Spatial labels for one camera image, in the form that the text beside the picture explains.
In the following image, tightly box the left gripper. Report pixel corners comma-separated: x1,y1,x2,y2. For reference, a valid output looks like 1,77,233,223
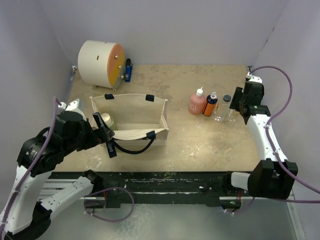
64,111,115,154

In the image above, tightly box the green bottle cream cap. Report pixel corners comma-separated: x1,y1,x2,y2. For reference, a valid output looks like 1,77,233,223
101,113,118,131

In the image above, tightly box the clear square bottle black cap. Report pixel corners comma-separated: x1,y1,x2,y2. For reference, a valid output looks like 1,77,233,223
214,94,232,122

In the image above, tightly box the orange blue pump bottle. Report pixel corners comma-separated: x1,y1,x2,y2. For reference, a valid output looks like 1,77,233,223
202,92,218,117

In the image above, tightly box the beige canvas bag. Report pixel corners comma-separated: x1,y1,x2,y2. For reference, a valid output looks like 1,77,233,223
90,93,169,158

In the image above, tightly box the pink pump bottle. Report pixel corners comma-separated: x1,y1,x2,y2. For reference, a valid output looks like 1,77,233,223
188,87,206,115

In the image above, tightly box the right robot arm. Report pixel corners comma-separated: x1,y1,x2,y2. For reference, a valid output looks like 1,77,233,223
222,79,298,200

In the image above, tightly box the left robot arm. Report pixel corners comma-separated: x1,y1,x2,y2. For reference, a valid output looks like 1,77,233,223
0,111,115,240

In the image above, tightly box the blue lighter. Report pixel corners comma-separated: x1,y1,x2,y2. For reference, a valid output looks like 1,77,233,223
124,58,133,83

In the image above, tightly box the white cylinder drum orange face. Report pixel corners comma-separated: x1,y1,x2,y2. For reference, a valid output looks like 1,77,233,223
77,40,126,90

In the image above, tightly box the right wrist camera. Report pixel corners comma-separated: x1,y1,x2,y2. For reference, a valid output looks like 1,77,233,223
245,72,263,84

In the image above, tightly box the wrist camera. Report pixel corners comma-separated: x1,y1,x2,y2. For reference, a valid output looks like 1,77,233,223
245,72,263,84
58,98,86,119

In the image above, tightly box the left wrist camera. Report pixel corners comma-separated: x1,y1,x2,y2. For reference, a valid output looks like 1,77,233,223
58,98,86,119

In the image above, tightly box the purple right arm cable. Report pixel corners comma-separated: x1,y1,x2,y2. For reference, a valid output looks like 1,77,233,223
248,66,320,216

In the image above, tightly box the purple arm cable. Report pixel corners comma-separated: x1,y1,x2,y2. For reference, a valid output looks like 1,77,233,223
0,96,66,235
248,66,320,216

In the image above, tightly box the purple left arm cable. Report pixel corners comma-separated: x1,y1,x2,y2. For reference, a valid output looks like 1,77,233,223
0,96,66,235

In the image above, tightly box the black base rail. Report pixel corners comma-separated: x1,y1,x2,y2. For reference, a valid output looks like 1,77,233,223
49,169,253,210

